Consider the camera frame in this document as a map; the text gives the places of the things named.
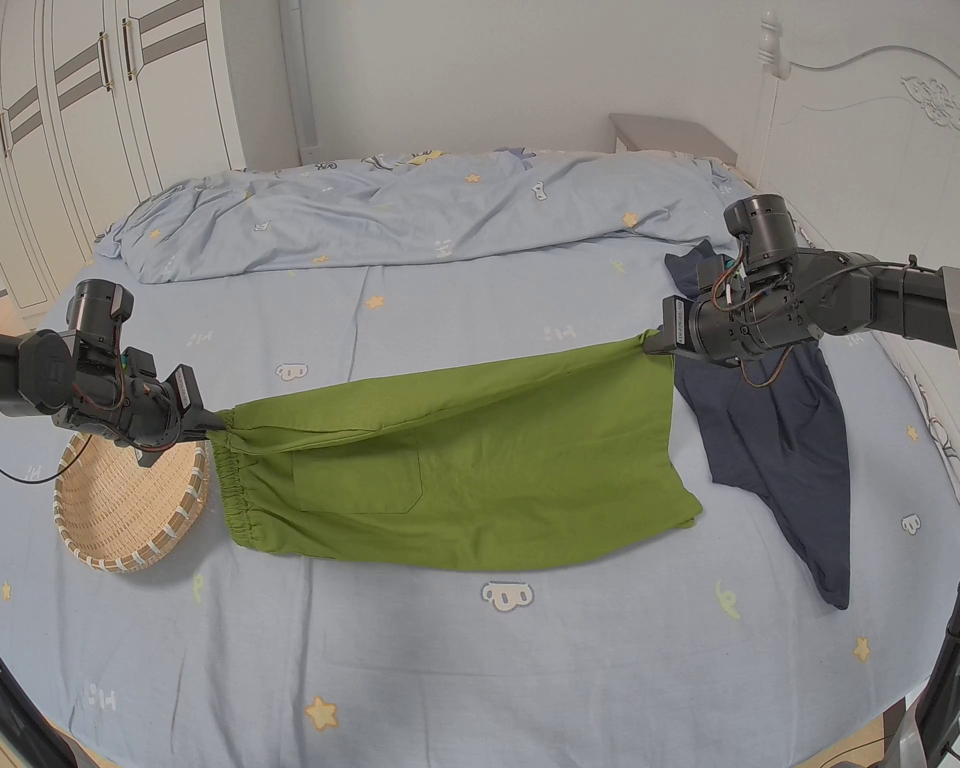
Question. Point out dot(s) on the bed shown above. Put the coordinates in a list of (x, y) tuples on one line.
[(525, 660)]

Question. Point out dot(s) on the round woven basket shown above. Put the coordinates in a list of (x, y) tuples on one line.
[(120, 510)]

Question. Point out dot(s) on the white wardrobe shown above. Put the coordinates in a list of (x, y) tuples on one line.
[(75, 150)]

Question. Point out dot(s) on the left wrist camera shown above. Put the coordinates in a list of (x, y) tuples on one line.
[(97, 311)]

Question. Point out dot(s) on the green shorts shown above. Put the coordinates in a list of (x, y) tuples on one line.
[(487, 480)]

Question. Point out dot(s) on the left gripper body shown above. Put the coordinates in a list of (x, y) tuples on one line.
[(157, 416)]

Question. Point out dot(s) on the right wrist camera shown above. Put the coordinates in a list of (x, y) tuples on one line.
[(761, 225)]

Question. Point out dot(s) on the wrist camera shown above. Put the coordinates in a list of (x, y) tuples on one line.
[(97, 311), (761, 225)]

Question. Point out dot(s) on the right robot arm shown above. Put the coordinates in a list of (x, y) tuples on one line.
[(900, 304)]

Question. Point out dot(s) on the pale blue quilt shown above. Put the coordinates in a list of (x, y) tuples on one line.
[(375, 217)]

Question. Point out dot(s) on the dark blue garment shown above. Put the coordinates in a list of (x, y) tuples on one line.
[(795, 465)]

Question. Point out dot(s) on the grey bedside table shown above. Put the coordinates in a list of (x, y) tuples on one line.
[(667, 135)]

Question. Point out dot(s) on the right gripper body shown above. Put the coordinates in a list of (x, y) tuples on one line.
[(735, 326)]

